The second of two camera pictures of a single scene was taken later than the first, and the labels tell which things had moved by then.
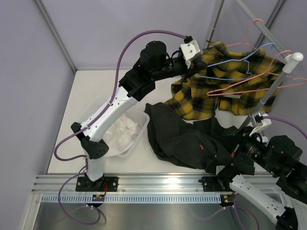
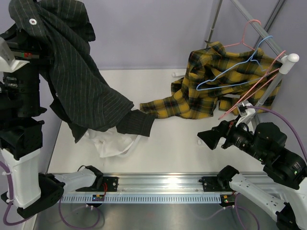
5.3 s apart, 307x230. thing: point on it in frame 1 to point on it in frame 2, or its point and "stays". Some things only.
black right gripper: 244,140 to 211,137
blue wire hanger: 236,60 to 258,64
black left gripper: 195,66 to 16,38
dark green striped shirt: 206,144 to 84,100
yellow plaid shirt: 237,84 stays
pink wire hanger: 267,72 to 267,73
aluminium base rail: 135,184 stays
